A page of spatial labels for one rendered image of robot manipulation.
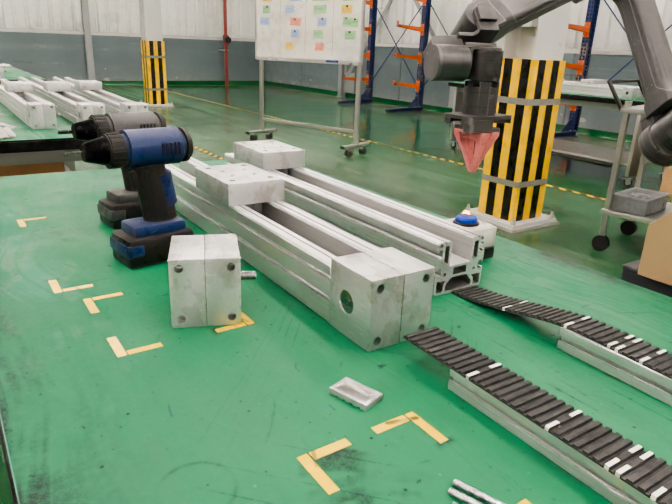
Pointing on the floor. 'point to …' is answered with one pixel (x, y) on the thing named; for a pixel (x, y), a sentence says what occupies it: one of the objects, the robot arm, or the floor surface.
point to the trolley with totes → (643, 204)
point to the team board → (311, 46)
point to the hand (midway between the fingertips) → (472, 167)
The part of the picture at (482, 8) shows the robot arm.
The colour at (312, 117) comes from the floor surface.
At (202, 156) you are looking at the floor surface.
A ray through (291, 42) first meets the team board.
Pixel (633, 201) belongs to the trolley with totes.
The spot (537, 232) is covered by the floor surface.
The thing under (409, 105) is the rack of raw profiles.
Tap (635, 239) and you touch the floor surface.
